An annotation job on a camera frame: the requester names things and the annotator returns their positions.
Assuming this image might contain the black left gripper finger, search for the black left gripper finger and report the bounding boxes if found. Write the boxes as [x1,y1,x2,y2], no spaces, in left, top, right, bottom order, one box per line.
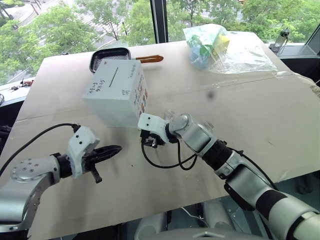
[98,150,121,163]
[95,145,123,156]

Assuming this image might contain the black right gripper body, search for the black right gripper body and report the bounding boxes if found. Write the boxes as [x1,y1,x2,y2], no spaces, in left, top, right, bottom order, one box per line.
[139,128,167,149]

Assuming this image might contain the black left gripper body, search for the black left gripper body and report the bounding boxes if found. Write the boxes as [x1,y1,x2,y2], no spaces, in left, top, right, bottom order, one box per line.
[81,148,103,185]

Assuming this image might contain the white cardboard box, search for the white cardboard box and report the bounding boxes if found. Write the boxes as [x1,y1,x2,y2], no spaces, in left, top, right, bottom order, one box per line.
[82,58,149,128]

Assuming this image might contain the colourful packets in bag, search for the colourful packets in bag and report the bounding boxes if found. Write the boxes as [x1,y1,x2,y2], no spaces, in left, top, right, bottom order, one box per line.
[183,24,231,71]

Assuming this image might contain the grey robot torso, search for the grey robot torso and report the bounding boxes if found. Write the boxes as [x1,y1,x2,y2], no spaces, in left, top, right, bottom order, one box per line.
[134,199,274,240]

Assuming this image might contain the clear plastic bag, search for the clear plastic bag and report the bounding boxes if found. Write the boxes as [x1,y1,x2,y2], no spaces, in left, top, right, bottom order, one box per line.
[182,23,279,75]

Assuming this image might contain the black webcam on stand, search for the black webcam on stand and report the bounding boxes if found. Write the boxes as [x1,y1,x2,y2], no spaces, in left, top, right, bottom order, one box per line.
[275,27,291,55]

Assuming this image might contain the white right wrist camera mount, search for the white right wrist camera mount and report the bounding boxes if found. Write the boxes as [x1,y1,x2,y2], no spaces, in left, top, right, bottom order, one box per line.
[137,113,174,145]

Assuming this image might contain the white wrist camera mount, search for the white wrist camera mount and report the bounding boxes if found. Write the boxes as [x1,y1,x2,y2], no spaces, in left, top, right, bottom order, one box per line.
[137,113,174,145]
[66,125,101,179]

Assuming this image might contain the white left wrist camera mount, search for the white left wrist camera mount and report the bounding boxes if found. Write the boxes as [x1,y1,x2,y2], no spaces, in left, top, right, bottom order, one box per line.
[66,125,101,179]

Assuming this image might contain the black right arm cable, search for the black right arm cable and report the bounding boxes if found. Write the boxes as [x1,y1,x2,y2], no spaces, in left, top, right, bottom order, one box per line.
[140,138,279,191]

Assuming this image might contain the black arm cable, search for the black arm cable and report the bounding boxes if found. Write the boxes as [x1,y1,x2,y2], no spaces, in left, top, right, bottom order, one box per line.
[140,138,279,191]
[0,123,81,176]

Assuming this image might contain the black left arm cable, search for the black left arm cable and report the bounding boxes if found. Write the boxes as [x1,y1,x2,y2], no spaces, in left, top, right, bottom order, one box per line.
[0,123,81,176]

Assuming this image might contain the white thin cable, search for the white thin cable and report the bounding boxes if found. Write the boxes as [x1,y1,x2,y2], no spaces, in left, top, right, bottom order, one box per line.
[180,206,210,228]

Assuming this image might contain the black pan with wooden handle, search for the black pan with wooden handle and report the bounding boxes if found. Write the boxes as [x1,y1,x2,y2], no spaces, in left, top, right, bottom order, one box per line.
[89,47,165,74]

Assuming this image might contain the dark window frame post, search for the dark window frame post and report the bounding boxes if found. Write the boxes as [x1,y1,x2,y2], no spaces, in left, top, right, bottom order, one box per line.
[149,0,169,44]

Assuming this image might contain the dark window frame corner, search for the dark window frame corner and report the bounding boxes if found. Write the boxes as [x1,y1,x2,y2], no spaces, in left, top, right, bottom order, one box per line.
[303,29,320,57]

